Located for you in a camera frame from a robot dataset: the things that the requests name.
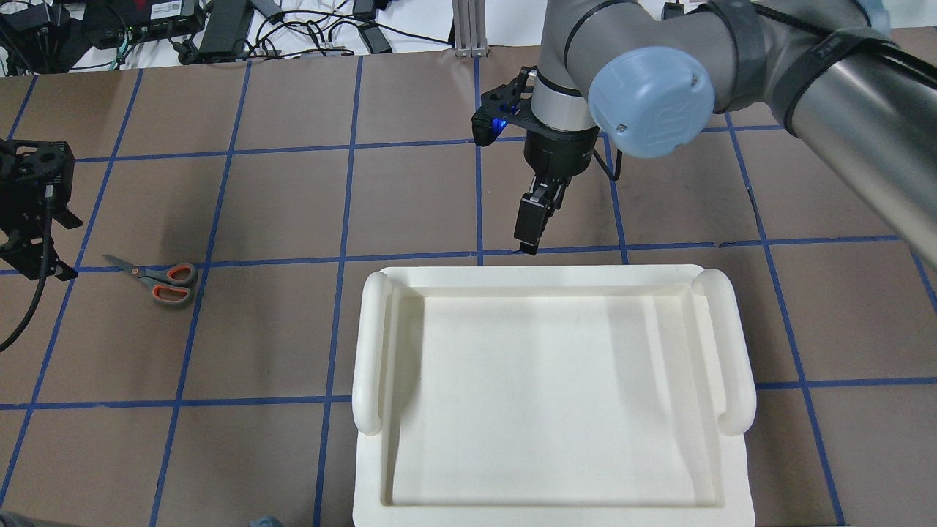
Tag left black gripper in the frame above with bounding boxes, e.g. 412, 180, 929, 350
1, 140, 83, 283

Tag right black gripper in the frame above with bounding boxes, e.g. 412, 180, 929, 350
513, 127, 600, 255

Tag grey orange handled scissors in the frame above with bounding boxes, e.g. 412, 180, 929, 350
102, 254, 200, 307

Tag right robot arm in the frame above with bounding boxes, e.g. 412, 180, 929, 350
529, 1, 936, 266

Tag cream plastic storage box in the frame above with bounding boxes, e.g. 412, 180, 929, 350
351, 264, 757, 526

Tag black power adapter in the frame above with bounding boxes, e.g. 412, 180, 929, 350
197, 0, 254, 63

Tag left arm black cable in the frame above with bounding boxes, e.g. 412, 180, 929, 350
0, 183, 58, 354

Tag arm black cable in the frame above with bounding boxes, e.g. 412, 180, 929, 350
591, 132, 623, 182
0, 183, 58, 354

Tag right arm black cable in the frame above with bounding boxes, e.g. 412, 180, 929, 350
591, 132, 623, 182

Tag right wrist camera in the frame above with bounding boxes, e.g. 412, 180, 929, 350
471, 67, 538, 147

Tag aluminium frame post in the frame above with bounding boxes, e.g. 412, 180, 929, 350
452, 0, 490, 58

